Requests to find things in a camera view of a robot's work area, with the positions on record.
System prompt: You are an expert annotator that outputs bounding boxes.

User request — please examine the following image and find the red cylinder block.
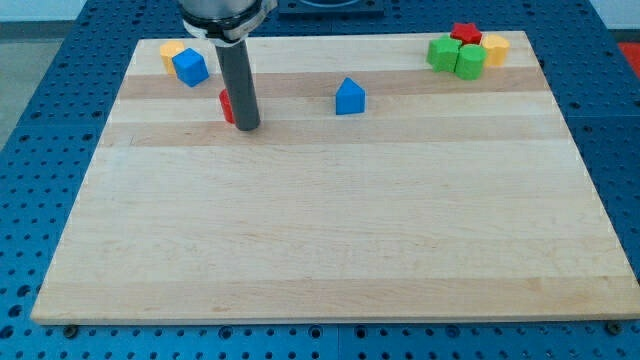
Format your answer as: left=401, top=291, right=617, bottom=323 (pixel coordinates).
left=218, top=88, right=235, bottom=124

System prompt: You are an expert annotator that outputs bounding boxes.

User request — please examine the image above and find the red star block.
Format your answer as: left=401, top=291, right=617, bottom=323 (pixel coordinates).
left=450, top=22, right=483, bottom=45

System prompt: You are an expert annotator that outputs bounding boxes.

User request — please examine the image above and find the green cylinder block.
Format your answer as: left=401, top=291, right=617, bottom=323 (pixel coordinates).
left=454, top=44, right=487, bottom=80

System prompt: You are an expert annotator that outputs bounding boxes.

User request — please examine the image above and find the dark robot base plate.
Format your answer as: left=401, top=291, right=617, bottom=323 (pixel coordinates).
left=278, top=0, right=385, bottom=16

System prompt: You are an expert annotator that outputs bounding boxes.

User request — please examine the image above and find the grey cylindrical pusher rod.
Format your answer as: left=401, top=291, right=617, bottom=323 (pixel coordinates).
left=216, top=41, right=261, bottom=131

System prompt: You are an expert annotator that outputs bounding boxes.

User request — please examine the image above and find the blue triangular prism block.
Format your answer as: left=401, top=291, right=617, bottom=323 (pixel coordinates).
left=335, top=77, right=366, bottom=115

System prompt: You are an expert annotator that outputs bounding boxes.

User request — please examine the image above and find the yellow block behind blue cube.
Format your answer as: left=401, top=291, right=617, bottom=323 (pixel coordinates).
left=159, top=40, right=185, bottom=75

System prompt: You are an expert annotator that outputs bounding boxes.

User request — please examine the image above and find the light wooden board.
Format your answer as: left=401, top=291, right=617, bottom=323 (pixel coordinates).
left=31, top=31, right=639, bottom=325

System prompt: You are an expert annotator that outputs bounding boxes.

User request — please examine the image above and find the yellow heart block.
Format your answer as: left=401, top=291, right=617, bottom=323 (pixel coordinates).
left=481, top=34, right=511, bottom=67

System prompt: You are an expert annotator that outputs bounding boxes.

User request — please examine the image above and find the green star block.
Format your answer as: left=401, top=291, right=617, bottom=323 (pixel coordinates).
left=426, top=35, right=462, bottom=72

